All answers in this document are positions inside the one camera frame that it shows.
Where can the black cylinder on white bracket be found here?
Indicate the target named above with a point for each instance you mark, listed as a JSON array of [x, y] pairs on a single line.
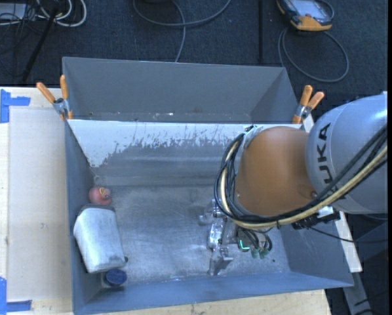
[[314, 221]]

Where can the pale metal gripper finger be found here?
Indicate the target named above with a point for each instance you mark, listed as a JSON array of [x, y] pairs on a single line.
[[209, 218], [219, 261]]

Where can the small bottle with blue cap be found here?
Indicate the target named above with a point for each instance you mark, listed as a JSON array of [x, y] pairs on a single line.
[[116, 277]]

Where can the pale wood board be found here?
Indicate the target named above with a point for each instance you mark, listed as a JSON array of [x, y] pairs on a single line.
[[38, 192]]

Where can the red toy fruit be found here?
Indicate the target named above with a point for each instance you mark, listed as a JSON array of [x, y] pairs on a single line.
[[99, 195]]

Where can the white tapered cup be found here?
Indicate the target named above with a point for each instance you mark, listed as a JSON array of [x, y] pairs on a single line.
[[99, 238]]

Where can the grey metal bin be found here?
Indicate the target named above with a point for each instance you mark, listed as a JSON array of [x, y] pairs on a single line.
[[169, 235]]

